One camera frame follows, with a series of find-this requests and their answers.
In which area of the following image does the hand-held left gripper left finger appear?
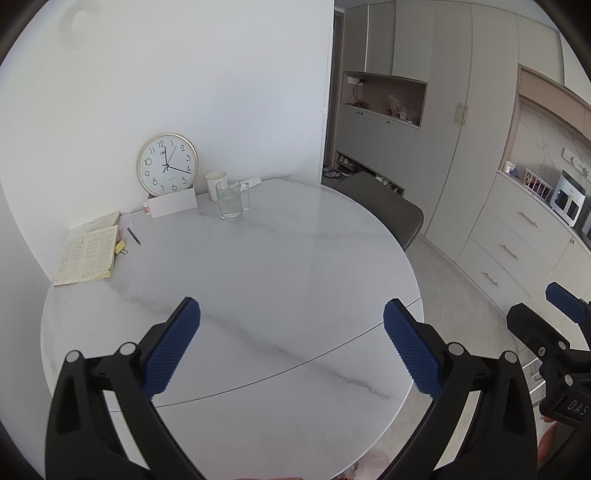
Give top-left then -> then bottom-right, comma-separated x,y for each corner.
45,296 -> 204,480

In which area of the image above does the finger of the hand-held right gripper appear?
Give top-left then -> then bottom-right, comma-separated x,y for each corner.
545,281 -> 591,324
506,302 -> 574,359

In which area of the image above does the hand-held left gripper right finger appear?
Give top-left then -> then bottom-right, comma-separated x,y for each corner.
381,299 -> 539,480

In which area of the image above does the white slotted waste bin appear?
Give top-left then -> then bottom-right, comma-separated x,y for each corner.
339,448 -> 398,480

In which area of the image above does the person's right hand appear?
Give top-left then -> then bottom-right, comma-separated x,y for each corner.
537,414 -> 561,472

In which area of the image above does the grey drawer cabinet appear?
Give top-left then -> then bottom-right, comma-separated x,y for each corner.
455,171 -> 591,315

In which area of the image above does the white countertop oven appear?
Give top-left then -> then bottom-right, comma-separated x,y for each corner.
549,171 -> 589,228

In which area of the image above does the white dish rack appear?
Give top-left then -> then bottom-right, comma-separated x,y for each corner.
524,165 -> 555,195

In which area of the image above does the open notebook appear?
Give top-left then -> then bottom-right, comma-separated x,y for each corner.
53,211 -> 122,287

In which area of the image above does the white card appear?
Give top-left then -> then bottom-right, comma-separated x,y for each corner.
148,188 -> 198,219

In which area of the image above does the grey chair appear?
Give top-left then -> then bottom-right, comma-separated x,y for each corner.
337,172 -> 424,252

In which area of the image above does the glass mug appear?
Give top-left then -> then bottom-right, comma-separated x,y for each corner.
215,179 -> 250,220

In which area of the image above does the white paper cup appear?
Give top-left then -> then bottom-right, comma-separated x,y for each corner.
205,171 -> 230,202

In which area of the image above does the grey tall cabinet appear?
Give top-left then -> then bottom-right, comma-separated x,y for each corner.
323,0 -> 522,264

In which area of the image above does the clear plastic bag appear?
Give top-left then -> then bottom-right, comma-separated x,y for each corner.
387,95 -> 422,124

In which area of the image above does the white wall socket strip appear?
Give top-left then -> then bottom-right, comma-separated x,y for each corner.
562,148 -> 591,178

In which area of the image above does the round white wall clock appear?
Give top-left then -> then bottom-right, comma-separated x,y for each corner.
136,133 -> 198,195

